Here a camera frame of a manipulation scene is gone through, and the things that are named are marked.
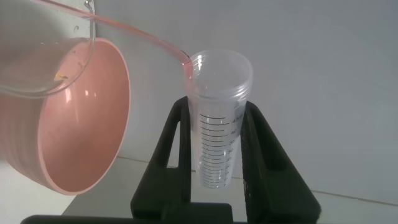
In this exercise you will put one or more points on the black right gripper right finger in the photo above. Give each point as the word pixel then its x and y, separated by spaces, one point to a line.
pixel 270 193

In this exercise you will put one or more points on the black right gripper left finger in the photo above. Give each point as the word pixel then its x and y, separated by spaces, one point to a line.
pixel 155 193

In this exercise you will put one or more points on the test tube with red pigment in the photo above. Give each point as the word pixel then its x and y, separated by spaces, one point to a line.
pixel 217 140

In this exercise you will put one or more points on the pink bowl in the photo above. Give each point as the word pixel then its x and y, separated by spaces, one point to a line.
pixel 84 140

